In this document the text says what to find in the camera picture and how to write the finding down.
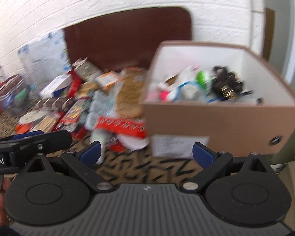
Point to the speckled round lid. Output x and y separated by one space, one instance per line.
32 117

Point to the orange round container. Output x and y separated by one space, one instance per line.
23 127

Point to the white and blue box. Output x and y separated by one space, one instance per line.
54 84

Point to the cardboard box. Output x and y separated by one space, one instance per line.
211 120

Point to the brown board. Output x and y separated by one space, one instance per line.
127 36

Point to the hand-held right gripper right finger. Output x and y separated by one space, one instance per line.
202 154

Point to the white glove pink cuff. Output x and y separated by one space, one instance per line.
184 78

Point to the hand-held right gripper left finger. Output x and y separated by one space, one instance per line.
89 153

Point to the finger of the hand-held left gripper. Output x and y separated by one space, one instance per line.
56 140
27 135

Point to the green and white round item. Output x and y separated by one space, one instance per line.
202 78

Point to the brown striped glasses case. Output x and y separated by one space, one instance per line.
54 103

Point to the floral plastic bag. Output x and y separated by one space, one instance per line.
44 54

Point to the herb sachet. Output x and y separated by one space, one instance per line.
88 71

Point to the orange and white small box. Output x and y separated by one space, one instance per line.
107 80

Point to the clear plastic container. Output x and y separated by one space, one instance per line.
7 95

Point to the bag of wooden sticks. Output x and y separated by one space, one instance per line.
45 123

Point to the packaged brown insole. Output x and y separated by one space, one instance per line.
129 95

